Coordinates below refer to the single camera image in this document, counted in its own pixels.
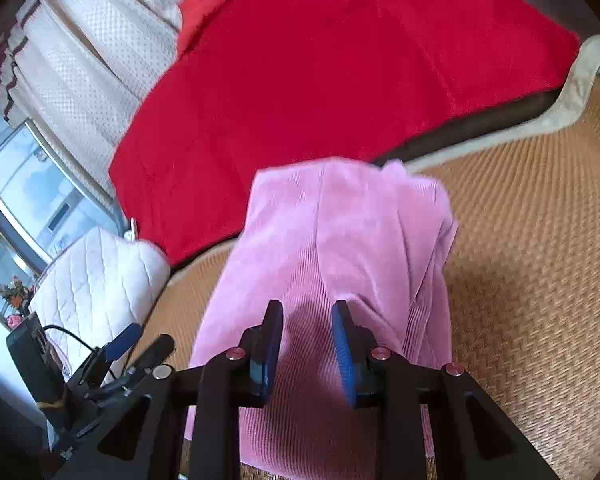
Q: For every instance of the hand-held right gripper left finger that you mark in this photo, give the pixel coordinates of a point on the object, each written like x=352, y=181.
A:
x=269, y=355

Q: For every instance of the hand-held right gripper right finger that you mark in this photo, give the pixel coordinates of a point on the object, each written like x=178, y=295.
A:
x=344, y=355

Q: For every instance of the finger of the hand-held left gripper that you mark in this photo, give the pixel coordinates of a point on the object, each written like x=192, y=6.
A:
x=122, y=342
x=155, y=352

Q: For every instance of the pink knit sweater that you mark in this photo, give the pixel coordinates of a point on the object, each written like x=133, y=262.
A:
x=330, y=240

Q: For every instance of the white quilted pillow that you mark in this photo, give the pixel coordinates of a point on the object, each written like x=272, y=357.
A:
x=95, y=285

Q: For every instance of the flower bouquet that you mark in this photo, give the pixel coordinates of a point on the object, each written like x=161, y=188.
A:
x=16, y=297

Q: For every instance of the window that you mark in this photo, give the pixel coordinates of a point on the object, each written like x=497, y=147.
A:
x=35, y=200

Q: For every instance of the tan woven bed mat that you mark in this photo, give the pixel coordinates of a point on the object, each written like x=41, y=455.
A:
x=530, y=260

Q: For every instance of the red blanket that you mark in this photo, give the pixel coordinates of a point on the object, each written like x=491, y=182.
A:
x=330, y=70

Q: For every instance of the beige dotted curtain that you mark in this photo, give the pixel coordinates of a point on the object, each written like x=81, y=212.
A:
x=90, y=45

